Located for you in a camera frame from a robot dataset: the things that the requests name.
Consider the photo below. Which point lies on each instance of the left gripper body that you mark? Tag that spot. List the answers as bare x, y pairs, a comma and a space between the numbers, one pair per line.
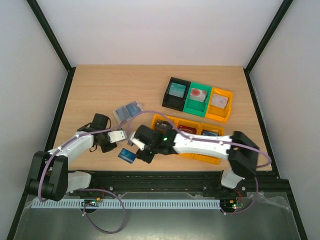
105, 148

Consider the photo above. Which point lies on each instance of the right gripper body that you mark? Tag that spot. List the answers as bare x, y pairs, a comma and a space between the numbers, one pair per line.
144, 155

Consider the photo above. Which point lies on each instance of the blue credit card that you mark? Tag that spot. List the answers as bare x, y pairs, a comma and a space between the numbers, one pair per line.
127, 156

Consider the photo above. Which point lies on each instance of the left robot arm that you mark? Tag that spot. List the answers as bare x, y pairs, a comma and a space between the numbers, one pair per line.
49, 177

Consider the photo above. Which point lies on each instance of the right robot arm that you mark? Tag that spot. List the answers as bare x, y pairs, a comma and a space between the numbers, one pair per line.
238, 149

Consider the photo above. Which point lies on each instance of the black VIP card stack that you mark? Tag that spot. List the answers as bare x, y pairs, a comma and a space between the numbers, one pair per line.
162, 126

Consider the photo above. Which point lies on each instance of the red VIP card stack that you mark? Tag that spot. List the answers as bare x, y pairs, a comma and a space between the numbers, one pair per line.
187, 129

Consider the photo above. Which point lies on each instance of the blue VIP card stack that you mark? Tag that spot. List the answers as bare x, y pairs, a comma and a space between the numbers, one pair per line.
210, 133

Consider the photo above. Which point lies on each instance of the teal card stack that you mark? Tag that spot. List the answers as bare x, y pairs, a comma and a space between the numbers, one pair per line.
177, 90

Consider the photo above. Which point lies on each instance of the red white card stack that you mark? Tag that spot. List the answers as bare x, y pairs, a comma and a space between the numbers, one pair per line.
198, 95

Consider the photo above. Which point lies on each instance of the yellow bin lower left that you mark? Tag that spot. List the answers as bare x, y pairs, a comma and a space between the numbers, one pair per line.
155, 118

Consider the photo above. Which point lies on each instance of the yellow bin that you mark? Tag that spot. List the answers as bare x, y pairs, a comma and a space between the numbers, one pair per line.
189, 123
218, 131
155, 118
217, 114

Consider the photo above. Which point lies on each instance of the yellow bin lower middle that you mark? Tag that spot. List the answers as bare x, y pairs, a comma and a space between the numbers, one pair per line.
189, 123

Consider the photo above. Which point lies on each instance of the yellow bin lower right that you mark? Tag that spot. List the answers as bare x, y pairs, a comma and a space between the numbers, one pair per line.
218, 131

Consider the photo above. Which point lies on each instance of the black bin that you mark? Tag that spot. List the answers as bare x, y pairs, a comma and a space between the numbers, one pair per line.
173, 102

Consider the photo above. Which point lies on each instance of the green bin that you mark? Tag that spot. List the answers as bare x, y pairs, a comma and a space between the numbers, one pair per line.
194, 107

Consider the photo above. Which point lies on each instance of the yellow bin upper right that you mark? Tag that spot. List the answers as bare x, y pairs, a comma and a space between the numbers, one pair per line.
217, 114

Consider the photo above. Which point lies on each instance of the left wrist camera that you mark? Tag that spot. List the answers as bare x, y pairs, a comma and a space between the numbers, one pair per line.
116, 136

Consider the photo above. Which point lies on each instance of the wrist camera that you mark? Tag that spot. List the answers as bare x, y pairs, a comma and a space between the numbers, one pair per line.
135, 141
116, 136

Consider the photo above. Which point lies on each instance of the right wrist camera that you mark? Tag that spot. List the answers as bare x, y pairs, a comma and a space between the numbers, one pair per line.
135, 141

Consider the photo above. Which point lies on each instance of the white slotted cable duct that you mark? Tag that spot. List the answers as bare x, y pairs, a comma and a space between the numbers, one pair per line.
130, 204

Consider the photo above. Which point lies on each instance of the black frame post left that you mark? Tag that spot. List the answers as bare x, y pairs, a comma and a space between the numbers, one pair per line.
42, 20

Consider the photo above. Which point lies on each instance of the black frame post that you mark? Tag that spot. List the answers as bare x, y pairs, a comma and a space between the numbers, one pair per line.
279, 15
42, 20

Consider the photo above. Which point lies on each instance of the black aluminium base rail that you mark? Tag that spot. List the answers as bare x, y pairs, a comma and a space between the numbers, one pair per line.
206, 183

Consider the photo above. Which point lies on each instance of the black frame post right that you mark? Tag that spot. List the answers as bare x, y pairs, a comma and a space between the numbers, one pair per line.
279, 15

